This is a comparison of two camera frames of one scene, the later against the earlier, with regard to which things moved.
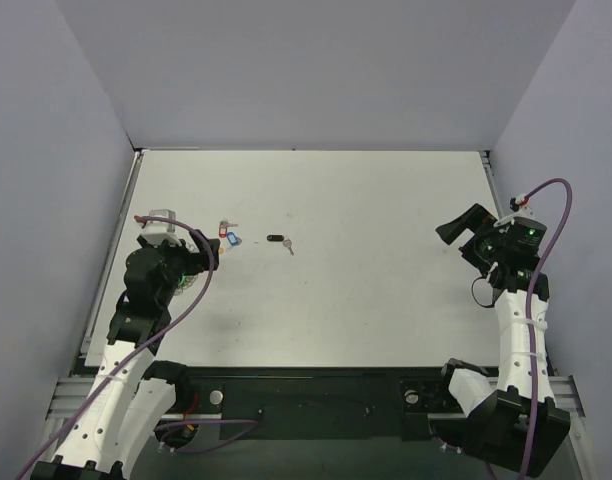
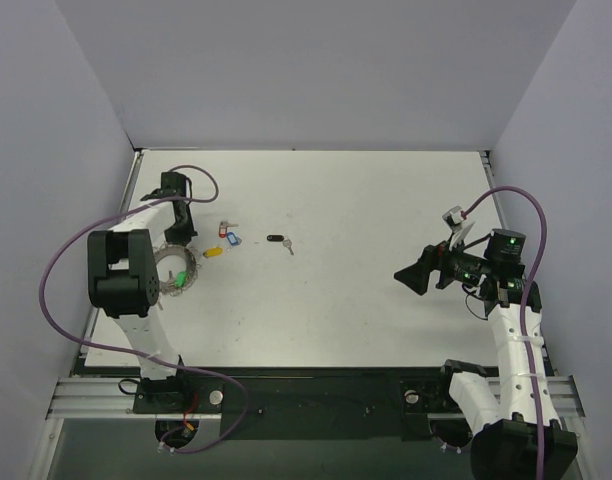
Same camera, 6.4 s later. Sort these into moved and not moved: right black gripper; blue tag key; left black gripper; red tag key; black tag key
Moved: left black gripper; right black gripper
Not moved: red tag key; black tag key; blue tag key
